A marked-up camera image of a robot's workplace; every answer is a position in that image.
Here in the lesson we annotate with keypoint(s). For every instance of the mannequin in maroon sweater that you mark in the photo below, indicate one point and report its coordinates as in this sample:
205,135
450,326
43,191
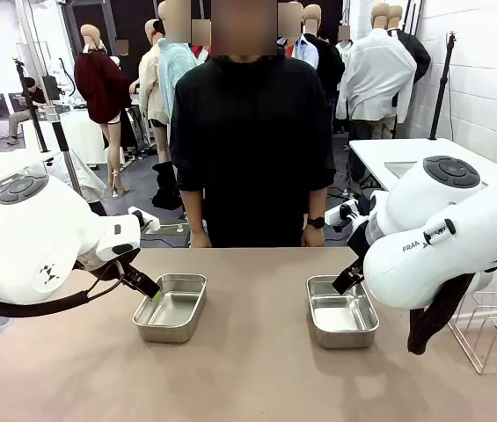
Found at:
100,88

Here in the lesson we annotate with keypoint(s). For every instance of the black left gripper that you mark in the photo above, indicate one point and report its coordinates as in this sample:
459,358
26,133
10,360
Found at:
128,268

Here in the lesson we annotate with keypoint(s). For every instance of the mannequin in light blue shirt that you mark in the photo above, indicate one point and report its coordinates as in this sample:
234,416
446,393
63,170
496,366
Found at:
173,74

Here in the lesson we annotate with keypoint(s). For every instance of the black tripod with clamp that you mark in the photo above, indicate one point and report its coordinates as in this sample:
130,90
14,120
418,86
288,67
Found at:
441,88

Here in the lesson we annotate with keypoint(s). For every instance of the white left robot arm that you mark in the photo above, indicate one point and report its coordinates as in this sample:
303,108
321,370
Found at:
32,237

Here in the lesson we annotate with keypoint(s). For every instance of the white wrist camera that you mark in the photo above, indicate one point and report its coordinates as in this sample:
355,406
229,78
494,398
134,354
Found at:
147,222
338,215

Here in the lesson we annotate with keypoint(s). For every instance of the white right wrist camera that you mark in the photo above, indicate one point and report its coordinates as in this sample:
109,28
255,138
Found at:
338,215

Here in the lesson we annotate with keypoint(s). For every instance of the mannequin in red top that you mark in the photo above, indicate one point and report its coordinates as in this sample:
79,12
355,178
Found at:
202,50

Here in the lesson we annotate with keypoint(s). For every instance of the black wristwatch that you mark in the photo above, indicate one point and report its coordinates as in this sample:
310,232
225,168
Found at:
316,223

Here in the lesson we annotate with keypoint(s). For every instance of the black camera tripod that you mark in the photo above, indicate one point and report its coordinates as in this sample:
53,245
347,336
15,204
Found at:
32,110

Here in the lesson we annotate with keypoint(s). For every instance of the person's black sweater torso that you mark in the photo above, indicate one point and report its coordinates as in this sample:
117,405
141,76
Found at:
252,145

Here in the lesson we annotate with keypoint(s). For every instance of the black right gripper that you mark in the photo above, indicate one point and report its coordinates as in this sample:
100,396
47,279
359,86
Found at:
357,250

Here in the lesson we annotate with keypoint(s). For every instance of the mannequin in white shirt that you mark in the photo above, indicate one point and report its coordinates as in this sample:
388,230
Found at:
377,74

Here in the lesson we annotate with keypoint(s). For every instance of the person's left hand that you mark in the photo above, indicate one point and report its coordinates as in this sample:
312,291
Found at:
313,237

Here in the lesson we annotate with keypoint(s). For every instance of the white side table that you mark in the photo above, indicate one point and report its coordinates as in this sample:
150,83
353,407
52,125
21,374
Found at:
389,151

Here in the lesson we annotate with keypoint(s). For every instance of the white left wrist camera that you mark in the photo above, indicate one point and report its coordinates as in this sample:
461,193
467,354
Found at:
147,222

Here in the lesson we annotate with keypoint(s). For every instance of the person's left forearm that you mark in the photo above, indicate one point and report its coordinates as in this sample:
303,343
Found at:
317,204

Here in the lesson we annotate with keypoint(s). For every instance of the mannequin in black jacket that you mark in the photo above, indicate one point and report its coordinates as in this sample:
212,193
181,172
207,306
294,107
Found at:
417,55

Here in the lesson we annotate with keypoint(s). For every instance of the silver light stand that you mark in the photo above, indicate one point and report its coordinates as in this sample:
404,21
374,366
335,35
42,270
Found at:
61,132

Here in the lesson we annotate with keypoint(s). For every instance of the mannequin in black clothes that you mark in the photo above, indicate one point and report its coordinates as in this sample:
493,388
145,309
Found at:
331,70

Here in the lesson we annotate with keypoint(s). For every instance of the mannequin in cream coat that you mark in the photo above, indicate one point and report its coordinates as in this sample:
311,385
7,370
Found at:
151,88

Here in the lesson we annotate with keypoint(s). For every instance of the standing person in black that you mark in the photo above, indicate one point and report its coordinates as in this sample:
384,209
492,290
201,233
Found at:
127,66

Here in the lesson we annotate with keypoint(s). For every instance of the seated person in black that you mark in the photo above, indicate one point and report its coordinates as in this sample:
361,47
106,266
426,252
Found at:
21,116

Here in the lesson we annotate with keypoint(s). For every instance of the person's right forearm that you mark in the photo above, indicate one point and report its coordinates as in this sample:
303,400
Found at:
193,211

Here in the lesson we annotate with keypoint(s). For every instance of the person's right hand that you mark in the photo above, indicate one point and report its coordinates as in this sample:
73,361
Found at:
200,239

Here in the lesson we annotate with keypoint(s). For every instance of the rectangular stainless steel container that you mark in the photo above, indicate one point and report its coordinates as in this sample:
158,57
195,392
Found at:
173,310
340,314

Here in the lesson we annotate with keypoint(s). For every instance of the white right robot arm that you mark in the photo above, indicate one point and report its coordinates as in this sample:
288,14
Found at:
441,237

